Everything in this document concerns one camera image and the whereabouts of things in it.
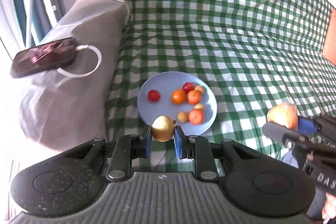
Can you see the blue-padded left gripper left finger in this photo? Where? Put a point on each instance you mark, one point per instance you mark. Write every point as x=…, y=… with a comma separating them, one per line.
x=128, y=148

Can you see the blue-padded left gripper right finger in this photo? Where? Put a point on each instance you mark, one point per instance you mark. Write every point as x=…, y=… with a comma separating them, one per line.
x=198, y=149

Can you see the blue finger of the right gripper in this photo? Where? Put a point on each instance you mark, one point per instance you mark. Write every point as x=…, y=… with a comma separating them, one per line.
x=284, y=135

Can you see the peach-orange fruit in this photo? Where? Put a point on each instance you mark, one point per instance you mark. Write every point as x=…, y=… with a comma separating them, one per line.
x=285, y=115

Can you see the yellow-orange small fruit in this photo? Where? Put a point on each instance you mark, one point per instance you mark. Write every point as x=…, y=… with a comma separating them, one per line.
x=182, y=117

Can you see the orange small fruit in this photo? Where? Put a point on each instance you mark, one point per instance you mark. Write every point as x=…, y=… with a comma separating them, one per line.
x=178, y=97

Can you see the red cherry tomato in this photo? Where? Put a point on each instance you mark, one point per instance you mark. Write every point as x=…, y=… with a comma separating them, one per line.
x=153, y=96
x=188, y=86

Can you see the pale yellow small fruit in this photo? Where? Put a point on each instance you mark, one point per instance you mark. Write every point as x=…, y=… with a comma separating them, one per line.
x=200, y=89

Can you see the person's hand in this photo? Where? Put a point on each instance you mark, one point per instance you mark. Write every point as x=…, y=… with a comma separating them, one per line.
x=329, y=209

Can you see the grey sofa armrest cover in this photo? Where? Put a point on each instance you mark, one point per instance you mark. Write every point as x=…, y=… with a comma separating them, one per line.
x=64, y=108

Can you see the orange cushion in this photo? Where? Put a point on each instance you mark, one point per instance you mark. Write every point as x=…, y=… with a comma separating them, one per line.
x=329, y=47

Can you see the green checkered cloth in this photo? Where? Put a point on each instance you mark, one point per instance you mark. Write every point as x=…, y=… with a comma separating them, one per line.
x=253, y=54

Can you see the black smartphone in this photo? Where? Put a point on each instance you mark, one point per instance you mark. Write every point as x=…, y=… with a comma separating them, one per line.
x=46, y=57

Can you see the white window frame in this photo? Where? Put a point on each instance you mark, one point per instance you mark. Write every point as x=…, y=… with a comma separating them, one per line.
x=41, y=17

